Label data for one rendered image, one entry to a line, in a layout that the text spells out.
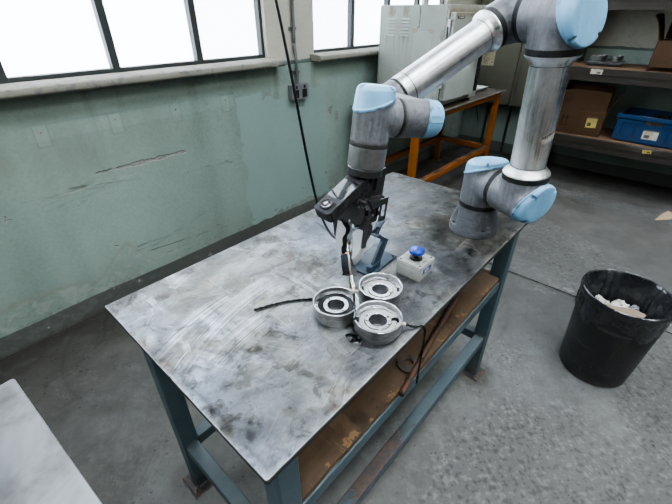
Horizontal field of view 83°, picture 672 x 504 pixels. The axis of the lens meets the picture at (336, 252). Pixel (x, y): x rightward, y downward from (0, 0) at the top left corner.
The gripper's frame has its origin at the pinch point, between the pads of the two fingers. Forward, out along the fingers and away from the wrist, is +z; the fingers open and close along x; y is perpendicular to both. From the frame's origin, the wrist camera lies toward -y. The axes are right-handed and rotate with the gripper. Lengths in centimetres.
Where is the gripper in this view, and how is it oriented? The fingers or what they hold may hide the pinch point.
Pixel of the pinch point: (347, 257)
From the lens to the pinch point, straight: 84.4
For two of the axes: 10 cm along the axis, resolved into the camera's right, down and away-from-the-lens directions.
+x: -7.3, -3.7, 5.7
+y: 6.7, -2.8, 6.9
